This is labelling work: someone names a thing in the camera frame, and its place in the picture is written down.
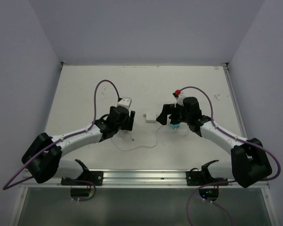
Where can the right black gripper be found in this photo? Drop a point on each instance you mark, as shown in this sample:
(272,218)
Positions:
(169,109)

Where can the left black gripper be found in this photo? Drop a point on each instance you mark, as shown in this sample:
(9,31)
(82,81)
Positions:
(128,124)

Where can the teal usb charger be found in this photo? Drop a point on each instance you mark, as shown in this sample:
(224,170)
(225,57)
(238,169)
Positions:
(175,126)

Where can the white power brick charger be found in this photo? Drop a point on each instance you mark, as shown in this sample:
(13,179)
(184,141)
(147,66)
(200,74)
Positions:
(150,117)

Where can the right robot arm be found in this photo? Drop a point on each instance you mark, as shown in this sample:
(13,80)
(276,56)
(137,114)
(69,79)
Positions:
(249,163)

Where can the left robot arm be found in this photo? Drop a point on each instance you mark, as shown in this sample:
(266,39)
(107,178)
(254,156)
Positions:
(44,158)

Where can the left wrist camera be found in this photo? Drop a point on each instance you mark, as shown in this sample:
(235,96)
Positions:
(124,102)

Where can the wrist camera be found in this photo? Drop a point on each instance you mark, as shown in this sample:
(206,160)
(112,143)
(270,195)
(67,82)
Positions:
(179,96)
(124,102)

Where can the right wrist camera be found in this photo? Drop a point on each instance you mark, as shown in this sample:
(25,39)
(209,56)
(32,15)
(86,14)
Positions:
(179,96)

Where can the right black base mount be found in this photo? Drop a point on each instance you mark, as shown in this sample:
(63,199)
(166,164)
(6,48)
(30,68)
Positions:
(196,177)

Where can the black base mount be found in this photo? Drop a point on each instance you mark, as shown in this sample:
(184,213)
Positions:
(196,177)
(94,176)

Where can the aluminium front rail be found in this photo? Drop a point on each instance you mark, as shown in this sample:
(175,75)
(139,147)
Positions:
(123,178)

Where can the aluminium rail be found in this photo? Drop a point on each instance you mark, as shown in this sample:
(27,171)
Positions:
(123,178)
(234,99)

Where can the aluminium right side rail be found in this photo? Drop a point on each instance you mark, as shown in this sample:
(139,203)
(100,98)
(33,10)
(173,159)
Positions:
(234,99)

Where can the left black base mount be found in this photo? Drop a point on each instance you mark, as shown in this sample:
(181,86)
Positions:
(94,176)

